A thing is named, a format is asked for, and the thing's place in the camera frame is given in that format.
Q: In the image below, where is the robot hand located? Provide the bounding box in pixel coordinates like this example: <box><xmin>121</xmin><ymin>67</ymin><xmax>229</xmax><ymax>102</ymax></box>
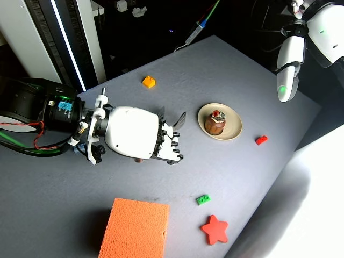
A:
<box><xmin>276</xmin><ymin>2</ymin><xmax>344</xmax><ymax>103</ymax></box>
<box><xmin>104</xmin><ymin>105</ymin><xmax>185</xmax><ymax>166</ymax></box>

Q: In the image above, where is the toy chocolate cake with raspberry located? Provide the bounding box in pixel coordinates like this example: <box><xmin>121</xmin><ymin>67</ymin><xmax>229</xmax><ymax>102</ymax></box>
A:
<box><xmin>204</xmin><ymin>109</ymin><xmax>226</xmax><ymax>135</ymax></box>

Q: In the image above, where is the beige round plate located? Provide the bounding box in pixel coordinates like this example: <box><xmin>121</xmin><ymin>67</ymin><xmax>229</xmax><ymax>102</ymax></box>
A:
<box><xmin>197</xmin><ymin>103</ymin><xmax>243</xmax><ymax>141</ymax></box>

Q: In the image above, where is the yellow toy brick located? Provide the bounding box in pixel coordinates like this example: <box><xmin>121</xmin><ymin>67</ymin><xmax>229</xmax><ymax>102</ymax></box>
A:
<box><xmin>142</xmin><ymin>76</ymin><xmax>156</xmax><ymax>89</ymax></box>

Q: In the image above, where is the green toy brick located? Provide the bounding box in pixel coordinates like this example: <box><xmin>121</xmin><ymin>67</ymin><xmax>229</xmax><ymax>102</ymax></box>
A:
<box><xmin>196</xmin><ymin>193</ymin><xmax>211</xmax><ymax>206</ymax></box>

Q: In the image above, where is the orange foam block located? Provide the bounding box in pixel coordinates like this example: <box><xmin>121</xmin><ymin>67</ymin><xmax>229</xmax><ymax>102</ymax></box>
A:
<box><xmin>98</xmin><ymin>198</ymin><xmax>170</xmax><ymax>258</ymax></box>

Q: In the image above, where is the grey table cloth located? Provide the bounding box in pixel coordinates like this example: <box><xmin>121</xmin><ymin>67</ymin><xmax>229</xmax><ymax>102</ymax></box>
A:
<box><xmin>0</xmin><ymin>34</ymin><xmax>323</xmax><ymax>258</ymax></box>

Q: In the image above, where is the white crumpled object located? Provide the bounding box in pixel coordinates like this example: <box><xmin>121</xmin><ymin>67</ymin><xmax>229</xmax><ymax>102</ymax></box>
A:
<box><xmin>132</xmin><ymin>6</ymin><xmax>148</xmax><ymax>18</ymax></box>

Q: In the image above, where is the red star block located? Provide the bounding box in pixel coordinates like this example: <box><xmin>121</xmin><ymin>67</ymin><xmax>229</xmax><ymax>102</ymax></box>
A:
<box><xmin>200</xmin><ymin>214</ymin><xmax>229</xmax><ymax>246</ymax></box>

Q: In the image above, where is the grey cable adapter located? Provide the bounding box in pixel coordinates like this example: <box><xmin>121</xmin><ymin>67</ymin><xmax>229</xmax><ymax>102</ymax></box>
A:
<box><xmin>174</xmin><ymin>21</ymin><xmax>209</xmax><ymax>52</ymax></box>

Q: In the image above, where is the green cable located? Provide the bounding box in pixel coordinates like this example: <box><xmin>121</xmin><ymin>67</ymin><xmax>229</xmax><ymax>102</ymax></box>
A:
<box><xmin>197</xmin><ymin>0</ymin><xmax>221</xmax><ymax>26</ymax></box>

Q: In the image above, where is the white and black cabinet frame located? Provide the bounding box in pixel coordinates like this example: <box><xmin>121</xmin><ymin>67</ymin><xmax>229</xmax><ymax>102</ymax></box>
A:
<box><xmin>0</xmin><ymin>0</ymin><xmax>107</xmax><ymax>92</ymax></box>

